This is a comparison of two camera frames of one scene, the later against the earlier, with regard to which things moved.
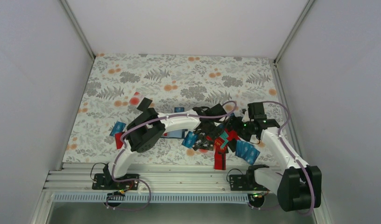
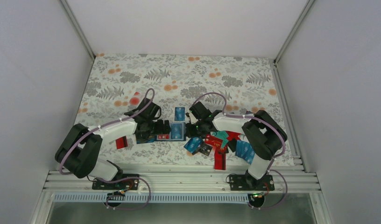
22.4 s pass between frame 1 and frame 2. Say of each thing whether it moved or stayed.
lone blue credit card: stayed
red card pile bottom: stayed
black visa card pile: moved
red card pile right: stayed
